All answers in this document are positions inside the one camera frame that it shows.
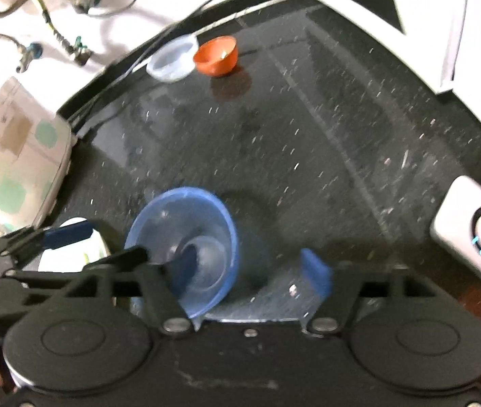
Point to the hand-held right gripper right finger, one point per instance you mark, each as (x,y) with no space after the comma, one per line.
(316,273)

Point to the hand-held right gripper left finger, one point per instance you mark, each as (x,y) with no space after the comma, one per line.
(157,280)

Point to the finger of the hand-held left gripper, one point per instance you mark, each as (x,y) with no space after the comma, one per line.
(68,233)

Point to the round white plate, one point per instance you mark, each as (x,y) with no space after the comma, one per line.
(96,248)

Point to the blue plastic bowl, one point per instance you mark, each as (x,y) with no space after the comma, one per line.
(215,229)

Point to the white rice cooker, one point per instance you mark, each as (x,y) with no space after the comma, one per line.
(15,157)

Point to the white power bank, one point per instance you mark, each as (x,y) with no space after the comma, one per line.
(476,231)

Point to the clear plastic bowl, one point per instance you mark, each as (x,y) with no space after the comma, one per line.
(170,61)

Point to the small orange bowl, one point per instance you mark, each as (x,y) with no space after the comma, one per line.
(215,56)

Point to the white microwave oven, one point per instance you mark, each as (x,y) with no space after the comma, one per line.
(469,51)

